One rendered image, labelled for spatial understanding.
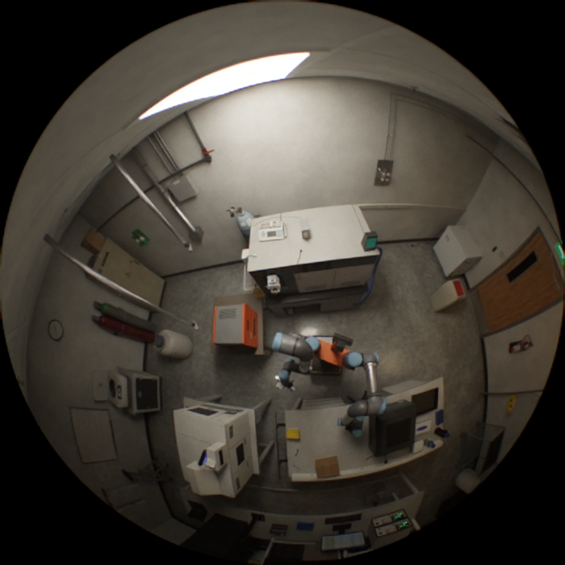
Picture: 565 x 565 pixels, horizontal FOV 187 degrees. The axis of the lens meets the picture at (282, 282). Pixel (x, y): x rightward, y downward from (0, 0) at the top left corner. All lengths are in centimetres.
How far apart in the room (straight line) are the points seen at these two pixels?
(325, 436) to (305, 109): 318
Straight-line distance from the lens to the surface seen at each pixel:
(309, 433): 196
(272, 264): 153
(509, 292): 386
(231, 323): 181
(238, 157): 210
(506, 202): 377
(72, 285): 385
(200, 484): 191
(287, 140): 202
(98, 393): 393
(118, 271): 385
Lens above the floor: 269
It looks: 62 degrees down
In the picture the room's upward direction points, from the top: 24 degrees counter-clockwise
